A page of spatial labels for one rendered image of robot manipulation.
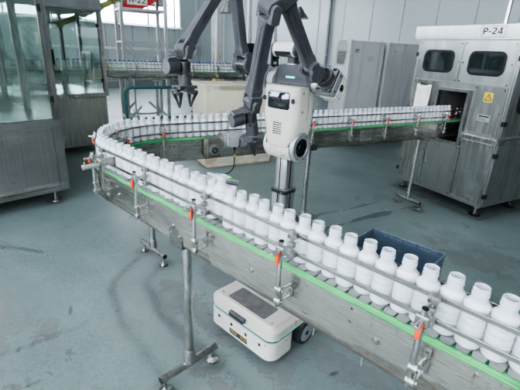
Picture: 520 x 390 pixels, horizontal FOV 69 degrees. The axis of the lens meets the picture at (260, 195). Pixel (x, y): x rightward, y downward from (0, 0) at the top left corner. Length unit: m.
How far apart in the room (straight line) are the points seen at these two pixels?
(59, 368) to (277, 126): 1.75
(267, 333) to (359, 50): 5.98
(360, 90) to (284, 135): 5.63
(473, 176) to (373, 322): 3.80
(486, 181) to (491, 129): 0.56
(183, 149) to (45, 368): 1.66
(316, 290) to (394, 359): 0.29
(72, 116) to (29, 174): 2.25
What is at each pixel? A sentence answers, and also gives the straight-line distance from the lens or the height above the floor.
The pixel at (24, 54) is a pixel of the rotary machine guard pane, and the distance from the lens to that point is 4.37.
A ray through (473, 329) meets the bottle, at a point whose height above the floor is 1.06.
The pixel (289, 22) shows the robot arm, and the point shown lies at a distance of 1.61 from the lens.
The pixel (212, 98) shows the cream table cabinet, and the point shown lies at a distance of 5.49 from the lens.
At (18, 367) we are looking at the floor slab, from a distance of 2.61.
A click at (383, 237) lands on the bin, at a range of 1.74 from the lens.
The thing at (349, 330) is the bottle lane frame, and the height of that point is 0.89.
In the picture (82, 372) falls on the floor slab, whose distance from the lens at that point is 2.45.
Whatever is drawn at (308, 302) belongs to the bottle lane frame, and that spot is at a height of 0.90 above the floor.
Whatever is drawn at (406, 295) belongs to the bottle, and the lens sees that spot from 1.13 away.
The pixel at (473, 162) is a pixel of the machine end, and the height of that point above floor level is 0.60.
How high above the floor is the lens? 1.66
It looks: 21 degrees down
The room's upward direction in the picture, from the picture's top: 3 degrees clockwise
